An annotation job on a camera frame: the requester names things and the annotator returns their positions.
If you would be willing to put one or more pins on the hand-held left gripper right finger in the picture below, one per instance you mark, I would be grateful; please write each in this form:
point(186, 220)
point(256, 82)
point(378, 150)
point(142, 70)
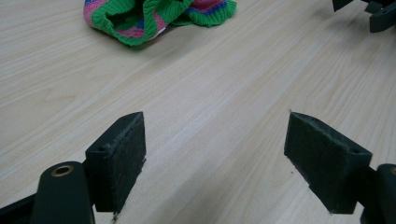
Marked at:
point(327, 168)

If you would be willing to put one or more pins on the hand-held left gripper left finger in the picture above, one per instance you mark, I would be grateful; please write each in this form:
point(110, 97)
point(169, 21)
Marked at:
point(118, 161)

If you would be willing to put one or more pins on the green pink striped knitted garment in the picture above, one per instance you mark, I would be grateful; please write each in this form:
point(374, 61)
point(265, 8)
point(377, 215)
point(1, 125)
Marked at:
point(155, 18)

